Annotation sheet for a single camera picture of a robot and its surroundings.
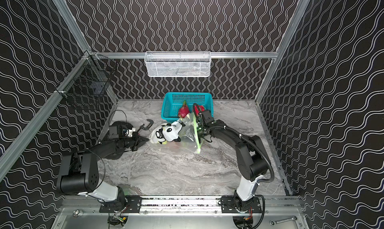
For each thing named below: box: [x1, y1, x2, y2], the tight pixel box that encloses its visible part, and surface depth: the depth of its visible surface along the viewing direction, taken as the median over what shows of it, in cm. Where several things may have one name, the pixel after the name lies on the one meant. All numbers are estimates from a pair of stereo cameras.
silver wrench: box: [269, 216, 298, 226], surface depth 71 cm
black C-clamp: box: [137, 119, 154, 133], surface depth 106 cm
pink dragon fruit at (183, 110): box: [178, 99, 190, 119], surface depth 105 cm
